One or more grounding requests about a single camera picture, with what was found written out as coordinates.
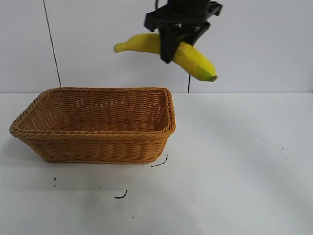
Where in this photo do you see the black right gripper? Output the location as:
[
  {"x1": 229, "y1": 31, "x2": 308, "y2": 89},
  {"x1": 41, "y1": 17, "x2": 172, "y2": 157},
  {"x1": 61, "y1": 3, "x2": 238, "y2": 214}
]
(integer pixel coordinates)
[{"x1": 144, "y1": 0, "x2": 224, "y2": 64}]

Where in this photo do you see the yellow banana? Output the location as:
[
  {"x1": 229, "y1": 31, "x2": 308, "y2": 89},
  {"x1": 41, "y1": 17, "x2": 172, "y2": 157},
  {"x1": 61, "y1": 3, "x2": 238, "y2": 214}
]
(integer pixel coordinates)
[{"x1": 113, "y1": 33, "x2": 218, "y2": 82}]

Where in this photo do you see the brown woven wicker basket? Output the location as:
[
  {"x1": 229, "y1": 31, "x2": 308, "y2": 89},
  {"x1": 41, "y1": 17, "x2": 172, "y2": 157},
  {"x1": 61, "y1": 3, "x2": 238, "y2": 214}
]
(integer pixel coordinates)
[{"x1": 9, "y1": 86, "x2": 177, "y2": 164}]

